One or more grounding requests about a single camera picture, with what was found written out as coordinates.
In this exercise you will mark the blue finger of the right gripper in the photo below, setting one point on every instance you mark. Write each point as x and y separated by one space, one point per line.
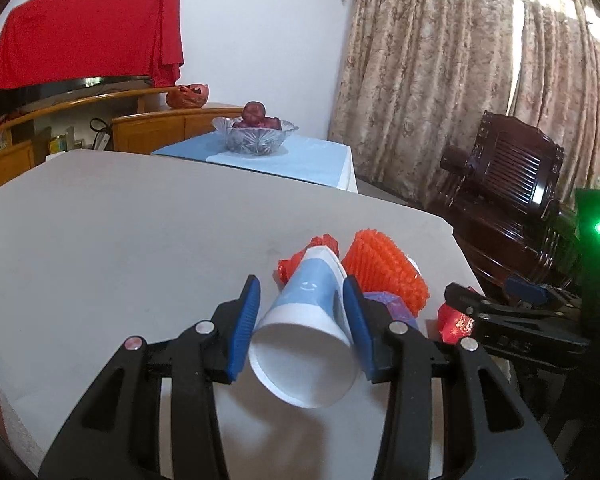
473 304
539 296

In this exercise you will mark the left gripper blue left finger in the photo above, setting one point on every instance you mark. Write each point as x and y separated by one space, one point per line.
210 352

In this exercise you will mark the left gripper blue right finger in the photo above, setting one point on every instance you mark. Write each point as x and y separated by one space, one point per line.
389 351

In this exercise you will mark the red paper cup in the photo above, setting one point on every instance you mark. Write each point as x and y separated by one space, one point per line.
453 325

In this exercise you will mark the blue plastic bag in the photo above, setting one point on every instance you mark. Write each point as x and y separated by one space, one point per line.
395 306

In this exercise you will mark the orange foam fruit net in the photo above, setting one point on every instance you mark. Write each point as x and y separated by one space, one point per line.
379 265

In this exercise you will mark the white blue paper cup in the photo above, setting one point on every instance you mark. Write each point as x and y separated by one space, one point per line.
302 348

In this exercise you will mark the red plastic bag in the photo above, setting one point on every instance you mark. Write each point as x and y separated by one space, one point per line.
286 267

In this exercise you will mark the dark wooden armchair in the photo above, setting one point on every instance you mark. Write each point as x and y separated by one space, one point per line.
501 199

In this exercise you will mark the light blue tablecloth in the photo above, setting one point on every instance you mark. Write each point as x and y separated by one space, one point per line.
299 158

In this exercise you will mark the glass fruit bowl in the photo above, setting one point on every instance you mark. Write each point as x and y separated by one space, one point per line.
252 140

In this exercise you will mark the wooden tv cabinet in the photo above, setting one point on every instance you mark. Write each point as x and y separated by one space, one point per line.
132 118

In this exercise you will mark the red apples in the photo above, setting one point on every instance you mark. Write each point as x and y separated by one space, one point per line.
254 116

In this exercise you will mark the floral beige curtain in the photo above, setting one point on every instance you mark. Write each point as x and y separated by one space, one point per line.
417 76

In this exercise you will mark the red cloth over television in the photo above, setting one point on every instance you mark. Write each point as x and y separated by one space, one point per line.
46 41

